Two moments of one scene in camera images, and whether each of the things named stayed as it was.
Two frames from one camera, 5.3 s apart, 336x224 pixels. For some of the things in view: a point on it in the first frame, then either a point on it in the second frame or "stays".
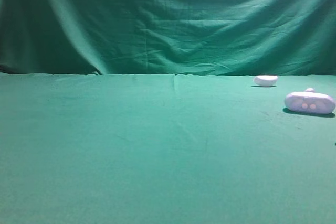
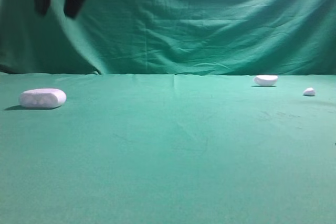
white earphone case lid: (265, 80) stays
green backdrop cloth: (168, 23) stays
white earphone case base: (310, 102) → (42, 98)
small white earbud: (311, 89) stays
